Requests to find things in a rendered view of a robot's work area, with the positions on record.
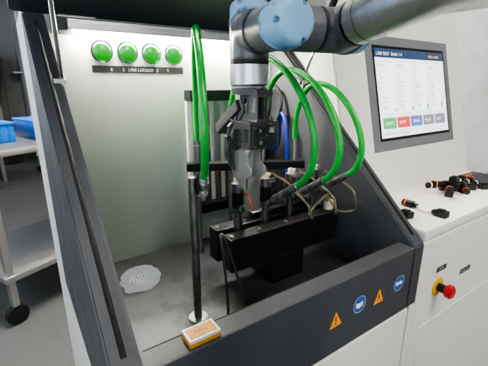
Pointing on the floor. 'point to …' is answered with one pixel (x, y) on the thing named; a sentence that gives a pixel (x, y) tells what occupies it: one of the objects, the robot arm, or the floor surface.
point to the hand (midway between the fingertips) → (243, 183)
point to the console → (475, 266)
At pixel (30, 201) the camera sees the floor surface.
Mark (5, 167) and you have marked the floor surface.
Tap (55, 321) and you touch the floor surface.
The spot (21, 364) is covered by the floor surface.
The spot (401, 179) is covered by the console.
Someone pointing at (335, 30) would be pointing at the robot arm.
